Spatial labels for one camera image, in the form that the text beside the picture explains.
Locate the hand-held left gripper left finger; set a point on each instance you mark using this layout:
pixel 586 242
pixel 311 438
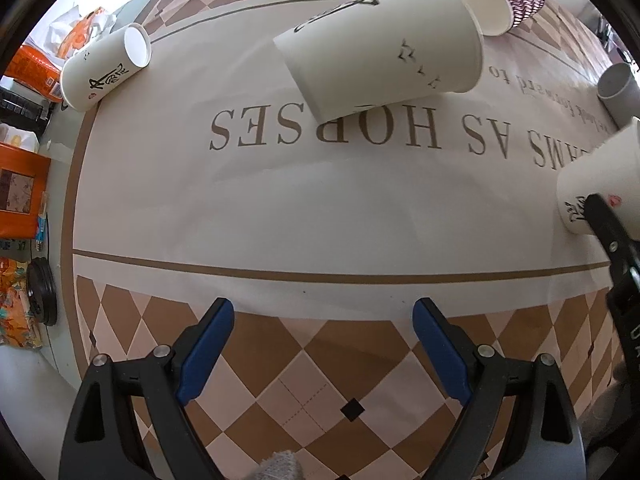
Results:
pixel 207 345

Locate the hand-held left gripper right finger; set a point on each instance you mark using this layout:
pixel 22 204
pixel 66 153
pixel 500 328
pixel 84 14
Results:
pixel 440 347

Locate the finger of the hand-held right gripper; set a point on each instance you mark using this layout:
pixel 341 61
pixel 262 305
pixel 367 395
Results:
pixel 606 225

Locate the white paper cup red mark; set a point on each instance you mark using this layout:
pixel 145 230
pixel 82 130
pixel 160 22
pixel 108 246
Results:
pixel 600 165

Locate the large white paper cup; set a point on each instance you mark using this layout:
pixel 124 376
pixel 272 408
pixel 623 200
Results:
pixel 375 50

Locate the grey cup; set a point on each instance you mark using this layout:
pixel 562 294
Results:
pixel 622 95

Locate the small white paper cup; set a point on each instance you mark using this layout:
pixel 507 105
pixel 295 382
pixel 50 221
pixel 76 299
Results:
pixel 100 72

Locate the grey knit cloth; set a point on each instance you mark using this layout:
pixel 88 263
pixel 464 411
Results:
pixel 277 466

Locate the printed checkered tablecloth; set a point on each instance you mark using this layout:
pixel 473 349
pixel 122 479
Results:
pixel 300 200

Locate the black round lid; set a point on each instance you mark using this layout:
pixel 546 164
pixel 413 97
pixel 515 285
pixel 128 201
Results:
pixel 42 292

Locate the orange patterned packet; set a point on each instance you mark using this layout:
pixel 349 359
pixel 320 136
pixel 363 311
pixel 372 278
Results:
pixel 15 305

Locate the orange box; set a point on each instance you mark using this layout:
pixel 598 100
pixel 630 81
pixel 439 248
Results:
pixel 22 190

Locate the black device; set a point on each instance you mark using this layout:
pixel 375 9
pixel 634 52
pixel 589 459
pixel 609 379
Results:
pixel 22 107

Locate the orange snack packet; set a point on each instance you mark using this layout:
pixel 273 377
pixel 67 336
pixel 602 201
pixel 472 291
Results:
pixel 32 72

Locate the white and orange plastic bag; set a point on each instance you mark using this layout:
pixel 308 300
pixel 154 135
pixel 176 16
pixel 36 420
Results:
pixel 82 27

